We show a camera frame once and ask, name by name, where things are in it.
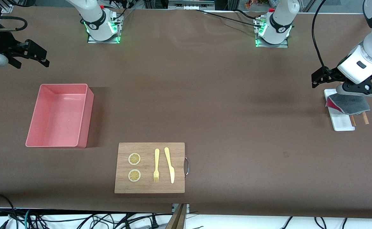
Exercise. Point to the aluminium frame bar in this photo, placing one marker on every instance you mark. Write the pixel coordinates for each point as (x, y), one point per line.
(190, 4)

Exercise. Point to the wooden cutting board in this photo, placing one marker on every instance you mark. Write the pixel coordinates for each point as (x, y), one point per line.
(149, 187)

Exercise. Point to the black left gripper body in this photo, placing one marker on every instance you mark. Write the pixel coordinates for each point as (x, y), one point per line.
(332, 73)

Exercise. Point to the yellow plastic knife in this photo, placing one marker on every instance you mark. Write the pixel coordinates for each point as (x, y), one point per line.
(169, 162)

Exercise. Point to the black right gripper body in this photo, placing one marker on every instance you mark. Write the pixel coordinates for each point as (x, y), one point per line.
(2, 43)

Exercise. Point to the wooden beam under table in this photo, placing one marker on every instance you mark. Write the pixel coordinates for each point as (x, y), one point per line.
(177, 221)

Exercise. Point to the yellow plastic fork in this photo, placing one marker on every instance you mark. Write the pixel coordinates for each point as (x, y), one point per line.
(156, 159)

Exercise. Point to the lemon slice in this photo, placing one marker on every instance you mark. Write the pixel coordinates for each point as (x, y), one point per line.
(134, 159)
(134, 175)

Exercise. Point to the white rectangular tray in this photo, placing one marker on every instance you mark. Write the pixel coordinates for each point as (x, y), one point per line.
(341, 122)

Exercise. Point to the pink plastic bin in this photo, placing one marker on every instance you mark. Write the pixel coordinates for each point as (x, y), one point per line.
(55, 117)

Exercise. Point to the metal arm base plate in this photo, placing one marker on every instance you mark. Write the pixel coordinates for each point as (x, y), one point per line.
(259, 44)
(117, 24)

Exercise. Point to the grey and pink cloth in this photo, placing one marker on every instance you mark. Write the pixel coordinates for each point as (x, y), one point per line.
(351, 105)

